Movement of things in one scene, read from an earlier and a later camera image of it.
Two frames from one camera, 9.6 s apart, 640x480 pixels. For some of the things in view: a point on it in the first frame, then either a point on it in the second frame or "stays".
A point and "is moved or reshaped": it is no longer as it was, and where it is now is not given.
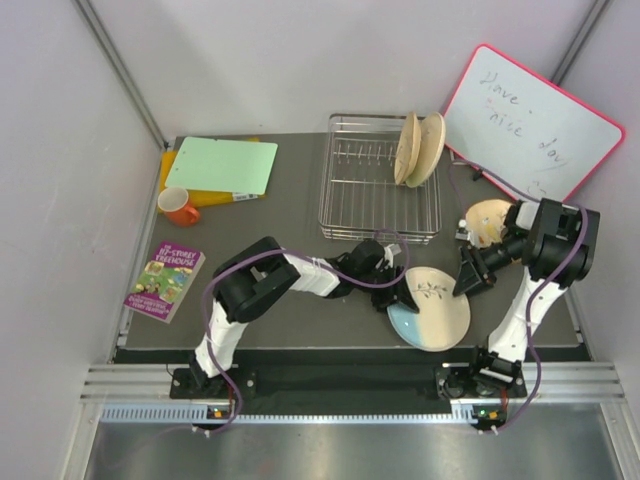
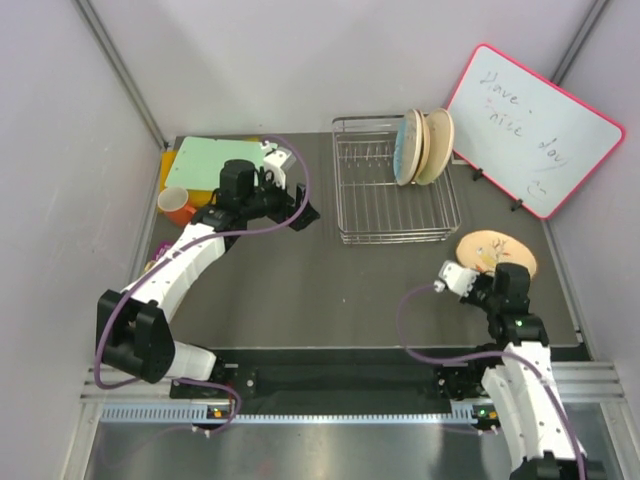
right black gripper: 472,272 to 480,278
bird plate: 484,222 is moved or reshaped
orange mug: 173,202 stays
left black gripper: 395,294 to 286,202
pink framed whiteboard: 524,133 stays
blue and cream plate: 444,318 to 407,147
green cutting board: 224,165 stays
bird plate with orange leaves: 408,149 to 426,141
